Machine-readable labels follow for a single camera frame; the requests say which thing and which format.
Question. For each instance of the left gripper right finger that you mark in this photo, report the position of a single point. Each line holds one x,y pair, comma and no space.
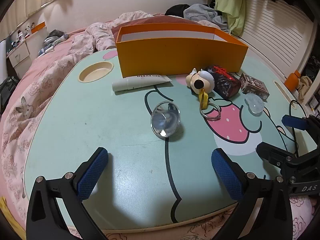
274,219

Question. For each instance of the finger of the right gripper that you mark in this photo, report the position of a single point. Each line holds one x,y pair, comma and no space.
274,155
295,122

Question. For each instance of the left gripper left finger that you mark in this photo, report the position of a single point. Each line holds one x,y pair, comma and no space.
44,218

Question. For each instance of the clear plastic dome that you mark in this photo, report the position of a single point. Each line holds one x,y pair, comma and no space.
254,102

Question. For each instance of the red mahjong tile block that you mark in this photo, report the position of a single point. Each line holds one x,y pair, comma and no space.
226,85

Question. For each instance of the clear glass bowl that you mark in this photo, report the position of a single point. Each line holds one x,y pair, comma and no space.
165,119

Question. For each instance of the white cream tube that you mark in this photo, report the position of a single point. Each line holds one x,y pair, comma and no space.
139,81

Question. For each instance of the orange bottle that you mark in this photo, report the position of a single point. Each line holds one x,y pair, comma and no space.
292,82

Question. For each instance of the brown playing card box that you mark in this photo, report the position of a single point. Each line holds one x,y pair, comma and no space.
250,84

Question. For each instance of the mint green cartoon lap table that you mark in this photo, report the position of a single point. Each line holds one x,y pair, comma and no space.
150,181

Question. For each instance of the light green hanging cloth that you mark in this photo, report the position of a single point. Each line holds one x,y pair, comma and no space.
235,12

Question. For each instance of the grey clothes pile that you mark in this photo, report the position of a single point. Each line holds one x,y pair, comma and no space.
206,16

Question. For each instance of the orange cardboard box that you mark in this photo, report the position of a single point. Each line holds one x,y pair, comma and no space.
176,48

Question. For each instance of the white bedside drawer cabinet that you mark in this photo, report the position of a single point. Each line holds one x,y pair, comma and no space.
20,59

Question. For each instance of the pink floral duvet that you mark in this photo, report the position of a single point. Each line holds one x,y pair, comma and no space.
38,86

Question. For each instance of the white figurine keychain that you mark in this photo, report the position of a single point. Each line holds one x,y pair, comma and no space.
202,83

